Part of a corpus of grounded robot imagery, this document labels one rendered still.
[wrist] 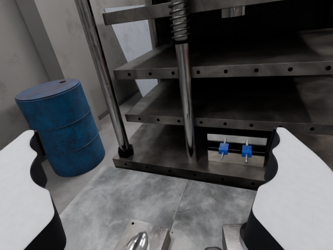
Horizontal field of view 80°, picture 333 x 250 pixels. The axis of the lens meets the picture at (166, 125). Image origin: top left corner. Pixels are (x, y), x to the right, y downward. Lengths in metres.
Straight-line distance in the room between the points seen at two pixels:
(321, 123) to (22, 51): 2.88
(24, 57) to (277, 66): 2.69
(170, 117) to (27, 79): 2.23
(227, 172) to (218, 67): 0.51
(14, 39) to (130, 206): 2.44
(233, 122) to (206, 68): 0.28
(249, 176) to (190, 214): 0.35
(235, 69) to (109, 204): 0.79
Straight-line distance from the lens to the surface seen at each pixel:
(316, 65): 0.91
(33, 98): 2.23
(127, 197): 0.99
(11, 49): 2.93
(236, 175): 1.05
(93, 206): 1.02
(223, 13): 1.13
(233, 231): 0.72
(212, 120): 0.99
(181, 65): 0.86
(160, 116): 1.06
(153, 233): 0.77
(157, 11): 0.95
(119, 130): 1.15
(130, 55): 3.59
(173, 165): 1.11
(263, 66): 0.88
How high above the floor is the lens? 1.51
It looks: 30 degrees down
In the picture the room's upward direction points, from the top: 9 degrees counter-clockwise
